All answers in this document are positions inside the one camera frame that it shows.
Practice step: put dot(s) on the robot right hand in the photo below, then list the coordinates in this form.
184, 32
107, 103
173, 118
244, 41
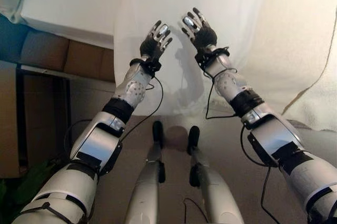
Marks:
205, 37

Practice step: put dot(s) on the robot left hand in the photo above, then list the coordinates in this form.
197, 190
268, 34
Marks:
150, 46

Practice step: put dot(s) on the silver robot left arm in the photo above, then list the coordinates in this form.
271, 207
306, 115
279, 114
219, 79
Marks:
92, 145

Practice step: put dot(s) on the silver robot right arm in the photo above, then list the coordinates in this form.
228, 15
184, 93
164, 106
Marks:
279, 139

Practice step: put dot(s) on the white bed sheet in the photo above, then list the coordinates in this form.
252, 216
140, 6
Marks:
237, 23

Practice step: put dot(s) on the brown bed base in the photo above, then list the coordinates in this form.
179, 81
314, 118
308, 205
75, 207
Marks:
60, 55

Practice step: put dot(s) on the white mattress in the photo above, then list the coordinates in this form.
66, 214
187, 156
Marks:
73, 5

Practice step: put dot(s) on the dark robot left foot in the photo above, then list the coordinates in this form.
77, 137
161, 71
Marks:
158, 133

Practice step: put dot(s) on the dark robot foot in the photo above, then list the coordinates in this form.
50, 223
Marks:
158, 133
194, 139

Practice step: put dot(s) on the dark robot right foot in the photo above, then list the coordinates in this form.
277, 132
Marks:
194, 139

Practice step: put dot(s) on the white fleece blanket beige trim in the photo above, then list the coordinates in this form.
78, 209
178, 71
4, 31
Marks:
318, 102

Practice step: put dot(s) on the silver robot left leg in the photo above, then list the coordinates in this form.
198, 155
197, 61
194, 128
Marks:
147, 181

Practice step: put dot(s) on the silver robot leg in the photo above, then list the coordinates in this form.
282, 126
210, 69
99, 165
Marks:
213, 187
147, 181

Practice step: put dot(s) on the silver robot right leg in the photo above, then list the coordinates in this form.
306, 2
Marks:
213, 187

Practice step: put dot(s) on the green plant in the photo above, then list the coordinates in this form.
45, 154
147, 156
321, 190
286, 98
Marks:
29, 181

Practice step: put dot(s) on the black metal frame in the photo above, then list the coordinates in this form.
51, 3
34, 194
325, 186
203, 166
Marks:
22, 108

